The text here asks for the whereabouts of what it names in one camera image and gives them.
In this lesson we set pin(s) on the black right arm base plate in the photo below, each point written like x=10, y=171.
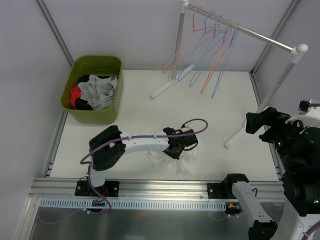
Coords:
x=219, y=191

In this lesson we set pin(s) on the red tank top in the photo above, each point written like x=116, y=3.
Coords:
x=75, y=93

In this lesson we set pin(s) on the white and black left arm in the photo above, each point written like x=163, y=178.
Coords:
x=108, y=147

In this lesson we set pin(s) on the light blue wire hanger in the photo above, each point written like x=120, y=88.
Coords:
x=205, y=44

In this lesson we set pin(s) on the olive green plastic basket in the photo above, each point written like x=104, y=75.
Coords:
x=98, y=65

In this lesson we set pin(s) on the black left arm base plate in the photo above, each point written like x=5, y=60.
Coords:
x=108, y=189

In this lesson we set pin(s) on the white garment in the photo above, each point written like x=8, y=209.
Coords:
x=184, y=167

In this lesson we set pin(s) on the white slotted cable duct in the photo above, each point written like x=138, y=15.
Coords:
x=134, y=204

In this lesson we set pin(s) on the grey tank top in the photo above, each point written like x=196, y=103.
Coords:
x=97, y=91

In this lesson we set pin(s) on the black tank top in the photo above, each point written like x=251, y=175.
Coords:
x=82, y=105

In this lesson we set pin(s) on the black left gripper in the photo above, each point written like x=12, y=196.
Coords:
x=189, y=141

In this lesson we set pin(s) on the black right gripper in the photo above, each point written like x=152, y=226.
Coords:
x=267, y=123

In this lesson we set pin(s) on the silver and white clothes rack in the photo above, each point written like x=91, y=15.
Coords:
x=296, y=52

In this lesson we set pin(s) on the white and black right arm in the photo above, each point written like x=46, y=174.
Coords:
x=298, y=147

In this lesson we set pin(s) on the aluminium frame rail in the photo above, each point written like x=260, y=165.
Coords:
x=151, y=189

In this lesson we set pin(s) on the pink wire hanger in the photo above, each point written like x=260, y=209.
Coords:
x=172, y=65
x=219, y=55

